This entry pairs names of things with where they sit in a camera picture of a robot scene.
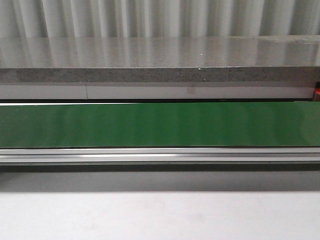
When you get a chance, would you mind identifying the grey speckled stone counter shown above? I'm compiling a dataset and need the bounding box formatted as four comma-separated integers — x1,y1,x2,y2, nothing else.
0,35,320,101

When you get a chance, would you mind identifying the green conveyor belt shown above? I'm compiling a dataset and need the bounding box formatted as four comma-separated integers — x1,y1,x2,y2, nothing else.
0,101,320,172

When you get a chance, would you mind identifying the red plastic tray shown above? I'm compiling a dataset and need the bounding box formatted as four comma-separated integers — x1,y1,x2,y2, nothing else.
313,82,320,102

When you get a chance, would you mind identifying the white corrugated curtain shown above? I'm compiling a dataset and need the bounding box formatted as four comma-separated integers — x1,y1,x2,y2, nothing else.
0,0,320,38

